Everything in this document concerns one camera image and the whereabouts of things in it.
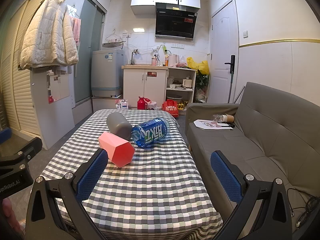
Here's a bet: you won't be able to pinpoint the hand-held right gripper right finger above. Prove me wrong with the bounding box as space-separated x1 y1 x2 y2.
210 150 297 240

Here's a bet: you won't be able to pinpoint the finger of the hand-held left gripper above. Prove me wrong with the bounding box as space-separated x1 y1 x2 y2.
0 136 43 170

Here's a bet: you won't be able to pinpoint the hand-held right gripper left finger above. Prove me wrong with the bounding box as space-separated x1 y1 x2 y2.
25 149 108 240

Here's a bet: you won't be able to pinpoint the pink hexagonal cup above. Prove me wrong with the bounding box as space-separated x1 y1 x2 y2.
98 132 136 168

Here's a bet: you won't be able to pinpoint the grey cup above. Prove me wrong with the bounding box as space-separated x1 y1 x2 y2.
106 112 132 141

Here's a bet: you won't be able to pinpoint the person's left hand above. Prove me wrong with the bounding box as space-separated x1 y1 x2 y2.
2 197 26 240

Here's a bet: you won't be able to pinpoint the white cabinet panel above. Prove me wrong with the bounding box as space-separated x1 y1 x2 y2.
30 65 75 150

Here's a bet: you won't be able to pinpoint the printed paper sheet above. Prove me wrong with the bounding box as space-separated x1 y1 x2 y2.
194 119 234 131

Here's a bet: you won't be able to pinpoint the grey fabric sofa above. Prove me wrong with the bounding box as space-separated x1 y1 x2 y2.
185 81 320 230

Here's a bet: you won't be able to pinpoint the cream slatted wardrobe door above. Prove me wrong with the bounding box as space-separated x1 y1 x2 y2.
0 0 60 140

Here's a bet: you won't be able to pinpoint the grey checkered tablecloth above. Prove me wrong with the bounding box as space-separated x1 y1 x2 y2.
40 109 223 240

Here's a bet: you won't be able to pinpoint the blue label plastic bottle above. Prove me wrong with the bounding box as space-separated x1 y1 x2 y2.
131 117 171 150

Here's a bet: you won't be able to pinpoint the white tissue pack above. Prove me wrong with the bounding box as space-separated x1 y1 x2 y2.
115 99 129 110

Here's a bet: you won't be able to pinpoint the red thermos jug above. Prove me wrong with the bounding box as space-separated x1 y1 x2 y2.
137 96 152 110

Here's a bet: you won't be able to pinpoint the red shopping bag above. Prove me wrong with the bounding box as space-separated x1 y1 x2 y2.
162 99 180 118

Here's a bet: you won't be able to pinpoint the white open shelf unit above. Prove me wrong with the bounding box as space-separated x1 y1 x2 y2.
165 67 197 109

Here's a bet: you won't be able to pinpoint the green plant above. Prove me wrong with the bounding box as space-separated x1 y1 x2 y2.
196 70 209 93

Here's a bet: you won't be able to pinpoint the white sink cabinet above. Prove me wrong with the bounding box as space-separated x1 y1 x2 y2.
122 65 168 110

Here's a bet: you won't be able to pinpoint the grey washing machine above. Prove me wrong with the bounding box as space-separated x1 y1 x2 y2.
91 49 125 98

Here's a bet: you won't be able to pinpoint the yellow plastic bag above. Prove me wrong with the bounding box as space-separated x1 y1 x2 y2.
187 57 210 75

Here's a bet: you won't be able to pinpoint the frosted glass door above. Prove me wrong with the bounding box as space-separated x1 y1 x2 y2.
74 0 107 105

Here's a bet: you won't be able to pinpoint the white puffer jacket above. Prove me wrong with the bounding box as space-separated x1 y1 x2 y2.
19 0 79 70

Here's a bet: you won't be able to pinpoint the metal faucet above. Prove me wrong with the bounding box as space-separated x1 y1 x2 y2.
130 49 140 66

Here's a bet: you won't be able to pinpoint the pink towel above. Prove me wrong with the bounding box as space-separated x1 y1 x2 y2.
71 17 82 47

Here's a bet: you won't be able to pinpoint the white door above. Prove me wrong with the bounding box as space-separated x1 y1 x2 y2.
207 0 239 104

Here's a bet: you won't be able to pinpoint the black range hood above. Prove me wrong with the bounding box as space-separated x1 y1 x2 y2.
155 2 200 40

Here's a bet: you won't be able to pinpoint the black floor cables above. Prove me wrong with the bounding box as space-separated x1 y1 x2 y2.
286 187 320 228

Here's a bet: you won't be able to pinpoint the black door lock handle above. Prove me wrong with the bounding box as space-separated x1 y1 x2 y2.
224 55 236 74

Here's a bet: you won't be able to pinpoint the wire clothes hanger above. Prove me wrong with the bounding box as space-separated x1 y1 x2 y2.
105 29 124 43

